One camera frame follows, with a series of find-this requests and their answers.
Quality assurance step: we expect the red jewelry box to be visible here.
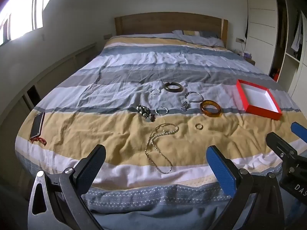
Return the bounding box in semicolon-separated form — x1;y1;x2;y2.
236;79;282;121

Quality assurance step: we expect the window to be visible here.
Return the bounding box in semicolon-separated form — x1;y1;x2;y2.
0;0;46;46

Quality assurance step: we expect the dark olive bangle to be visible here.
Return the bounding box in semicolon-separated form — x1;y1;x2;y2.
164;82;183;92

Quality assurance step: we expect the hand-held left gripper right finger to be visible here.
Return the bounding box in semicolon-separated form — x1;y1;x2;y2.
207;145;286;230

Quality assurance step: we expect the red phone strap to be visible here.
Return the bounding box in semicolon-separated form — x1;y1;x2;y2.
31;137;47;146

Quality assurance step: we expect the wooden headboard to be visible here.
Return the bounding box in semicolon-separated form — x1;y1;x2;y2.
114;12;228;48

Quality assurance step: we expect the amber bangle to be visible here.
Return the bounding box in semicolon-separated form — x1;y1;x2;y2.
200;100;221;118

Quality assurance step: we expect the hanging white garment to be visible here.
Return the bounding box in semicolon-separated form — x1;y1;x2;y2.
291;10;304;53

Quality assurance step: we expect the dark beaded bracelet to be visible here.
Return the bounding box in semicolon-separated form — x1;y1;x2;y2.
136;104;156;123

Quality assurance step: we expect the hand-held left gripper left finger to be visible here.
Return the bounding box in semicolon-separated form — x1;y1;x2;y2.
27;144;106;230

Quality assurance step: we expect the striped duvet bed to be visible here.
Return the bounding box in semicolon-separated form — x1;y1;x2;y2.
14;32;307;230

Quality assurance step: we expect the white wardrobe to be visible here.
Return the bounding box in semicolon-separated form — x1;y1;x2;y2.
247;0;307;101

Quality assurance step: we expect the striped pillow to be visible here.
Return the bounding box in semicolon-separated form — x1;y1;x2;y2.
172;30;224;48

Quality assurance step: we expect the gold and pearl necklace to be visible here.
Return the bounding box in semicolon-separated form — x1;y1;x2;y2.
144;123;179;174

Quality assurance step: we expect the large silver bangle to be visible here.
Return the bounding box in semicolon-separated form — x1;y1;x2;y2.
185;91;204;102

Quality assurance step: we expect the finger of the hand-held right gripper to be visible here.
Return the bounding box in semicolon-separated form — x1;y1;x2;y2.
266;132;299;160
291;122;307;140

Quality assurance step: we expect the bedside table with clutter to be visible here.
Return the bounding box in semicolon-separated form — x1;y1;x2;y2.
236;49;256;66

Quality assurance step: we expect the black smartphone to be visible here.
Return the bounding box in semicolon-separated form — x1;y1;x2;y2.
29;112;46;141

